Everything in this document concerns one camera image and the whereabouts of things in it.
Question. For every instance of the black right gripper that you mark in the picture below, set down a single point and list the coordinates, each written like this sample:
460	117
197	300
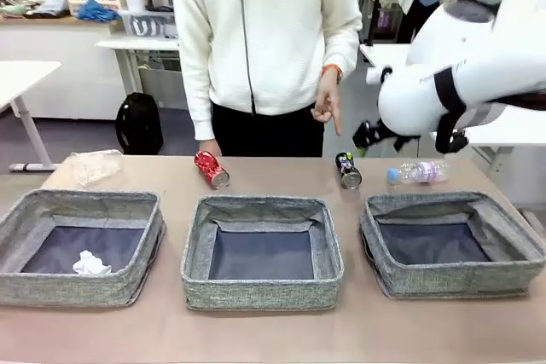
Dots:
384	134

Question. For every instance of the dark crushed can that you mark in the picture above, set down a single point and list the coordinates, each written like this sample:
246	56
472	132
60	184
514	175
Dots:
347	170

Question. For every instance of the clear bottle blue cap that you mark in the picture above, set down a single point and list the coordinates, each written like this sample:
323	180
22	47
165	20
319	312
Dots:
418	172

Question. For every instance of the clear plastic container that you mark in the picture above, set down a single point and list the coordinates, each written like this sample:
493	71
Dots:
96	165

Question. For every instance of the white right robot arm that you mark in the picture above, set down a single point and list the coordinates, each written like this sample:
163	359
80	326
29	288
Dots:
460	70

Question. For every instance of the person's right forearm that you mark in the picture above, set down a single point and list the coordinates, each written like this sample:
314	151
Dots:
198	99

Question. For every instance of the person's left forearm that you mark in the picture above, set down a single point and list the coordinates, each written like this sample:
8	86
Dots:
343	44

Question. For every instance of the person's left hand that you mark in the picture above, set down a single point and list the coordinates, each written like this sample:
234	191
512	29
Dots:
328	95

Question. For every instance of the person's right hand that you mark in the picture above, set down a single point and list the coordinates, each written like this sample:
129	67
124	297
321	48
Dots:
210	147

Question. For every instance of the orange wristband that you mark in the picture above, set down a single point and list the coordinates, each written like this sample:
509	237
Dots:
332	69

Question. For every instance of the person in white sweater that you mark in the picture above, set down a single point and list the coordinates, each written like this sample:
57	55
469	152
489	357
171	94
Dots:
264	31

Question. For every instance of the red crushed can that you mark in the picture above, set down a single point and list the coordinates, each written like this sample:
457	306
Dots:
210	168

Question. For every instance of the grey fabric basket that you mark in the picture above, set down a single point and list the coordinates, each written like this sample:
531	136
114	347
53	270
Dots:
260	291
85	287
448	281

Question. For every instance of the black backpack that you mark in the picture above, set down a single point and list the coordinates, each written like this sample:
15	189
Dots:
138	123

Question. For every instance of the clear storage bin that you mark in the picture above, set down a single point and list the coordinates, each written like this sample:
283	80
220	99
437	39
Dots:
147	25

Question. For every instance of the white desk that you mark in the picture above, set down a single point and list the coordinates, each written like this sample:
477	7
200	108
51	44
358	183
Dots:
136	44

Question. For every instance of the blue cloth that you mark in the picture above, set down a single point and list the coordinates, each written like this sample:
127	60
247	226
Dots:
98	11

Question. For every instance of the white counter wood top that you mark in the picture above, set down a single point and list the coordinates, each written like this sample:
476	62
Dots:
51	53

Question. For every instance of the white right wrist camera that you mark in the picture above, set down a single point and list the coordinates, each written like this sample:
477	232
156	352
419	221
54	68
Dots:
375	75

